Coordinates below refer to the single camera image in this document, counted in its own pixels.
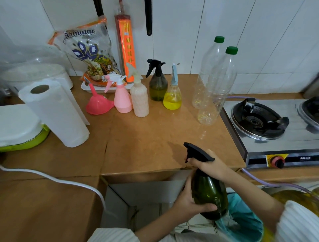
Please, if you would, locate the person's right hand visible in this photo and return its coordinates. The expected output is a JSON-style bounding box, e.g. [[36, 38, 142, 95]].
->
[[187, 149, 231, 181]]

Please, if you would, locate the person's left hand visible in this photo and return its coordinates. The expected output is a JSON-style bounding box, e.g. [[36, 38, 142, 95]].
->
[[174, 171, 218, 221]]

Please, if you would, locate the dark green spray bottle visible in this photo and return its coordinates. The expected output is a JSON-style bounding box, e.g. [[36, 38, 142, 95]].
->
[[184, 142, 229, 221]]

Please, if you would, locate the person's left forearm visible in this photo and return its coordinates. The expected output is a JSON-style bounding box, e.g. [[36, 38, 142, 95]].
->
[[134, 205, 185, 242]]

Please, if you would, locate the person's right forearm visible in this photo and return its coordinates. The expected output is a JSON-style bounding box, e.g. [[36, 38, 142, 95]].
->
[[221, 165, 287, 226]]

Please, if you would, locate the teal trash bin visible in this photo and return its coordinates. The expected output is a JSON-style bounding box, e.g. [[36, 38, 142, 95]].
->
[[215, 193, 265, 242]]

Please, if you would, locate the open cardboard box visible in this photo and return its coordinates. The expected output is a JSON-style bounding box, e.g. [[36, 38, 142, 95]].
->
[[99, 170, 193, 233]]

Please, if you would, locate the black stove burner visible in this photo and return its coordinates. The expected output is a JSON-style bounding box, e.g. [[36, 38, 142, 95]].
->
[[297, 97, 319, 132], [230, 97, 290, 141]]

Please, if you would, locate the yellow spray bottle blue nozzle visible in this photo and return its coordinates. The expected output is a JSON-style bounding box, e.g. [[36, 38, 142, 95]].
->
[[163, 63, 182, 111]]

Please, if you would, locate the red and black stove knob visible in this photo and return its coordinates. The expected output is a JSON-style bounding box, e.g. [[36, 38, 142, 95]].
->
[[271, 156, 285, 169]]

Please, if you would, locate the clear plastic bottle green cap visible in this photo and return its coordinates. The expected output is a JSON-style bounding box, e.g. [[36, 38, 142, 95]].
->
[[197, 46, 239, 126], [192, 36, 225, 110]]

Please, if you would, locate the olive spray bottle black trigger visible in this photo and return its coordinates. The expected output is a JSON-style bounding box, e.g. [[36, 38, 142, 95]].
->
[[146, 59, 168, 102]]

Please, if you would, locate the cream spray bottle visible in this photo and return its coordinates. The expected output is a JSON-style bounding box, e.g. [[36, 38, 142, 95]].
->
[[126, 63, 150, 118]]

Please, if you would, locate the yellow round container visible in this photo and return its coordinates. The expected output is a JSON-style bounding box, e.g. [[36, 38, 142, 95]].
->
[[270, 187, 319, 218]]

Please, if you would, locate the stainless steel gas stove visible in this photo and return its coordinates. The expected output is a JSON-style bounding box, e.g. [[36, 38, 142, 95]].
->
[[220, 96, 319, 169]]

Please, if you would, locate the pink spray bottle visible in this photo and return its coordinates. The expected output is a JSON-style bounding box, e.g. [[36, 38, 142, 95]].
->
[[104, 74, 133, 114]]

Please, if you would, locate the pink plastic funnel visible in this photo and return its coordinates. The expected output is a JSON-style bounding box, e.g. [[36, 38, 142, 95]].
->
[[86, 83, 115, 116]]

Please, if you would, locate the white plastic tray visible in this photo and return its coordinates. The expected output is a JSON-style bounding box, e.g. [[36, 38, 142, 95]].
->
[[80, 80, 134, 94]]

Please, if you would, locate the orange long packet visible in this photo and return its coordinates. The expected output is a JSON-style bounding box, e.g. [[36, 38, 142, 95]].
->
[[114, 0, 137, 84]]

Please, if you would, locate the white paper towel roll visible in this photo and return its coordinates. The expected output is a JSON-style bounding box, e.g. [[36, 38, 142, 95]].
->
[[18, 79, 90, 148]]

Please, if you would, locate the printed plastic rice bag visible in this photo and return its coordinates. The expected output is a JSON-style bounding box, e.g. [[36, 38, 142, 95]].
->
[[48, 16, 125, 88]]

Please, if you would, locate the white and green rice cooker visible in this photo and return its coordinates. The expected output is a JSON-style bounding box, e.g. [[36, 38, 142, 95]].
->
[[0, 104, 50, 153]]

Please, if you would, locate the white container with clear lid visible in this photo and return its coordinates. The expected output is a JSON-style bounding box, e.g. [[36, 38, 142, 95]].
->
[[0, 49, 74, 96]]

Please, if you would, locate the white power cable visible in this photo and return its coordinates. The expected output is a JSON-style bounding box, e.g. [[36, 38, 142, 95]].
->
[[0, 164, 118, 220]]

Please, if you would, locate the black hanging utensil handle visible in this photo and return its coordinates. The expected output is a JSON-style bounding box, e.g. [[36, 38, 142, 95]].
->
[[144, 0, 153, 36], [93, 0, 108, 31]]

